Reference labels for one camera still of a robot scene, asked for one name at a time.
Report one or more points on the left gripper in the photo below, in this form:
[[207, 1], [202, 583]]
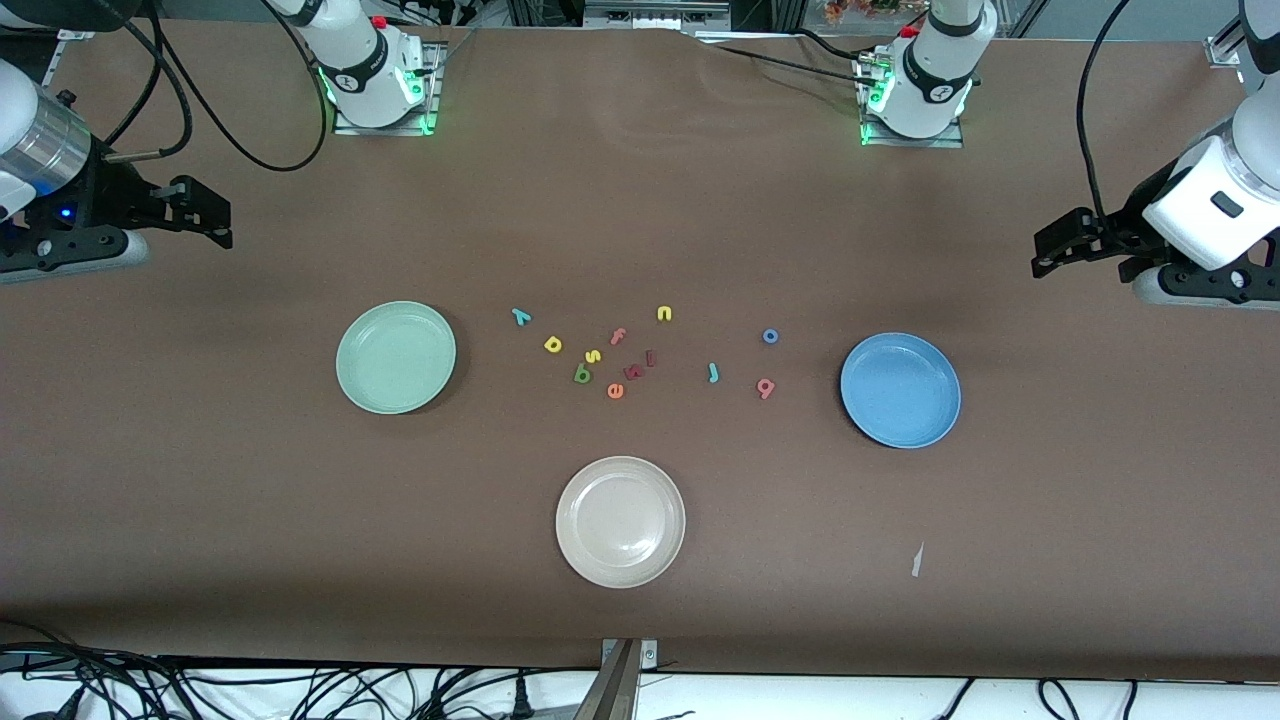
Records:
[[1143, 211]]

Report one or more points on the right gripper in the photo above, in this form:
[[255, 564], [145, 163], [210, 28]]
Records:
[[108, 193]]

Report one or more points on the pink foam letter g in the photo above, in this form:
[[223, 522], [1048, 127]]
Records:
[[766, 388]]

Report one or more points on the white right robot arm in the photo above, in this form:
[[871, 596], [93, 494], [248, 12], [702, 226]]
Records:
[[365, 75]]

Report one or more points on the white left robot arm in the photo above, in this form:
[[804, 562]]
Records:
[[935, 90]]

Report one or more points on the blue plate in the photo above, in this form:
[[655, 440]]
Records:
[[900, 392]]

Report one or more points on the green plate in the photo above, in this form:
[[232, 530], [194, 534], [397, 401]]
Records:
[[395, 358]]

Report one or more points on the paper table cover sheet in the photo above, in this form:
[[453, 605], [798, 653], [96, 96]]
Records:
[[200, 500]]

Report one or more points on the orange flowers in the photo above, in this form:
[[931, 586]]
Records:
[[850, 10]]

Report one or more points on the white paper scrap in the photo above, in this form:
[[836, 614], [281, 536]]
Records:
[[917, 560]]

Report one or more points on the silver metal box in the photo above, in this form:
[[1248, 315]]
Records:
[[650, 12]]

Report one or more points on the beige plate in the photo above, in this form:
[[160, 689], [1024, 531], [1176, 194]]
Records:
[[620, 522]]

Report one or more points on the black power plug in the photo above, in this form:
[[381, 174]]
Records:
[[520, 700]]

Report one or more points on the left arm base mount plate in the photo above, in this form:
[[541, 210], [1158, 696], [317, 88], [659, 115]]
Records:
[[915, 143]]

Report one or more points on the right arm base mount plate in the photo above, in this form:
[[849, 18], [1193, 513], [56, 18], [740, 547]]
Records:
[[390, 131]]

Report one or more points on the silver clamp bracket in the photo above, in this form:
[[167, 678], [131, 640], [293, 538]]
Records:
[[648, 652]]

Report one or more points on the grey camera stand pole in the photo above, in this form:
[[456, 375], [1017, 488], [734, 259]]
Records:
[[612, 690]]

